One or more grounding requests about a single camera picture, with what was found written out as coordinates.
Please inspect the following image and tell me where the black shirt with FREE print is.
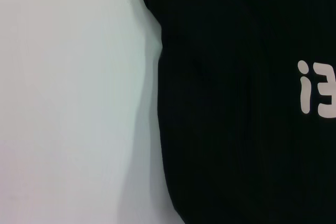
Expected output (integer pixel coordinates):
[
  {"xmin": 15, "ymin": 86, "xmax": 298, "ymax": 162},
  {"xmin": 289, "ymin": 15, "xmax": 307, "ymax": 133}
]
[{"xmin": 141, "ymin": 0, "xmax": 336, "ymax": 224}]

